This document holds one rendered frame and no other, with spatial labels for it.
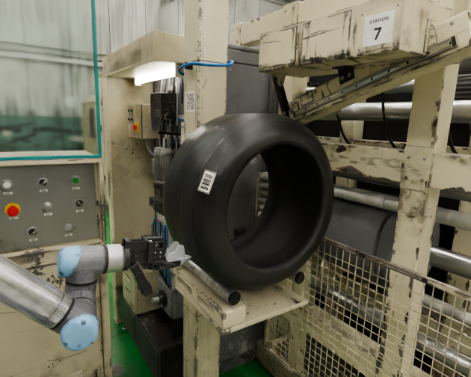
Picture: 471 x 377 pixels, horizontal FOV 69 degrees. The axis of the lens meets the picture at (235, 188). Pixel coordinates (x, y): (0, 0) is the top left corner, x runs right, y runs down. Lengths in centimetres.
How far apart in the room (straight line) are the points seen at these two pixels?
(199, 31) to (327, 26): 45
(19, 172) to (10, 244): 29
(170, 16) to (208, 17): 996
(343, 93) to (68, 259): 100
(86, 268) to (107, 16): 997
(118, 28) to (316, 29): 965
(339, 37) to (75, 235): 128
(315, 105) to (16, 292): 111
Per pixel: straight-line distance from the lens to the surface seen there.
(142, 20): 1098
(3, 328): 171
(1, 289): 82
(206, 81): 134
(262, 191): 165
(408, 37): 108
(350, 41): 115
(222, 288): 113
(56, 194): 158
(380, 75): 122
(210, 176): 91
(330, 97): 133
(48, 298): 84
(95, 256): 94
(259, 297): 133
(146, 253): 99
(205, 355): 169
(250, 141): 96
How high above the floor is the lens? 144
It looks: 11 degrees down
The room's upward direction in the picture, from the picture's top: 2 degrees clockwise
